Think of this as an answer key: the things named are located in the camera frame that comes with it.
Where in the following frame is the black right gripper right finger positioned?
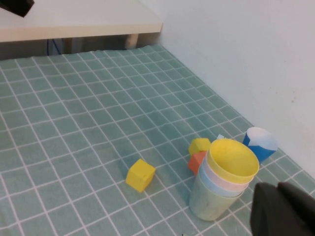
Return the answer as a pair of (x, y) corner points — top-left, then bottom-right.
(279, 181), (315, 229)

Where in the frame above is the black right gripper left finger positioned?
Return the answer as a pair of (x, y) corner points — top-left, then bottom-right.
(250, 183), (315, 236)

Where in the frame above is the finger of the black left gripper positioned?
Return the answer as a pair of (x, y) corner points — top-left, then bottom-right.
(0, 0), (35, 18)

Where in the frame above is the pink plastic cup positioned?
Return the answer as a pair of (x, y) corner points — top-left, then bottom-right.
(202, 157), (254, 192)

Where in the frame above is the light blue plastic cup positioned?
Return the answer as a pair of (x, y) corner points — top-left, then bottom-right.
(197, 169), (247, 198)

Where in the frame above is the yellow plastic cup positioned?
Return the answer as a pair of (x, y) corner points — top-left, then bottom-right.
(206, 139), (260, 184)

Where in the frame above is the green plastic cup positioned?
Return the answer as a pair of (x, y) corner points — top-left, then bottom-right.
(189, 177), (243, 221)

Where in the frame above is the dark blue paper cone cup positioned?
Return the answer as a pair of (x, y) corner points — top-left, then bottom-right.
(242, 127), (279, 164)

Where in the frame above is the white side table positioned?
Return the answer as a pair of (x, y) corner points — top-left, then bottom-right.
(0, 0), (163, 55)

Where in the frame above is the orange cube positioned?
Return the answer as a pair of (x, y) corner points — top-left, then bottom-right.
(188, 150), (209, 176)

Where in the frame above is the yellow cube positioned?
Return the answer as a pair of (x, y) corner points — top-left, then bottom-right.
(125, 158), (157, 193)
(189, 138), (211, 156)

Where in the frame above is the green white-grid tablecloth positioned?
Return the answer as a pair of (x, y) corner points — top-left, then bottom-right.
(0, 44), (315, 236)

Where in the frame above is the blue cable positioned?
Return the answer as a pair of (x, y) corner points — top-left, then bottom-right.
(46, 38), (62, 56)

